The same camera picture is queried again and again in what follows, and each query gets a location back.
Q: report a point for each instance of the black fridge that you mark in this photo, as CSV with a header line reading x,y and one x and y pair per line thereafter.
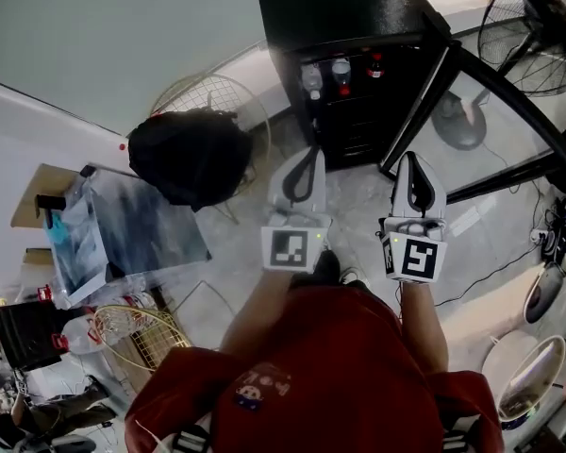
x,y
339,7

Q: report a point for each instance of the person's right forearm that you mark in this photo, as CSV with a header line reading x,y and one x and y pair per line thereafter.
x,y
422,323

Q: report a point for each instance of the black floor fan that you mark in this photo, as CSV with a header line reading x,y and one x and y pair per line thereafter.
x,y
542,31

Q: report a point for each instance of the black backpack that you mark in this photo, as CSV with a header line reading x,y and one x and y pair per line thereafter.
x,y
188,158

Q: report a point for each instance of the person's left forearm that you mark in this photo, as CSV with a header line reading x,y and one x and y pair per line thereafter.
x,y
259,314

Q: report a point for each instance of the clear bottle red cap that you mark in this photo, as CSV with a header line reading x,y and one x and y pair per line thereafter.
x,y
341,76

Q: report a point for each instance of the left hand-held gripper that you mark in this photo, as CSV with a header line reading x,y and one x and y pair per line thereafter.
x,y
285,250

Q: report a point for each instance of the clear bottle white cap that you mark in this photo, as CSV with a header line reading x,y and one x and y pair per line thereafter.
x,y
312,80

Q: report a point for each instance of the glass fridge door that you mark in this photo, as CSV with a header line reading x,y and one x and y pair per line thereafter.
x,y
490,125

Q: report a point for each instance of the large clear water jug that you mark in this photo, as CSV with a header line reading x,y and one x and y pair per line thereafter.
x,y
78,335

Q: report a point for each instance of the person's black shoe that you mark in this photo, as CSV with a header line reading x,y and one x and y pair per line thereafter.
x,y
326,266

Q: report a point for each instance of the gold rimmed round tray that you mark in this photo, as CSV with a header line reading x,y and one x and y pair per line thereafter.
x,y
530,385

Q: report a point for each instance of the person's red shirt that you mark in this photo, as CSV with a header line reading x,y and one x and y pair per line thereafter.
x,y
339,375

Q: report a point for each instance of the black box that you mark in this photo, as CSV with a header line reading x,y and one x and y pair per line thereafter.
x,y
26,333

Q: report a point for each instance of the pack of plastic bottles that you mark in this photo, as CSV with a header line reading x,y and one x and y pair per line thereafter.
x,y
134,297

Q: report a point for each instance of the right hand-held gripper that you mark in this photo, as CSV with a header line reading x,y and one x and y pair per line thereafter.
x,y
417,257

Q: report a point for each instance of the glass table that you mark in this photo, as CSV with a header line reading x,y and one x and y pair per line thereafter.
x,y
141,224

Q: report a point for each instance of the white power strip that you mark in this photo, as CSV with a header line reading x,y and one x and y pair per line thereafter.
x,y
538,235

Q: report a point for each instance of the dark soda bottle red cap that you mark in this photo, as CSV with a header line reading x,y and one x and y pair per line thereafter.
x,y
375,66

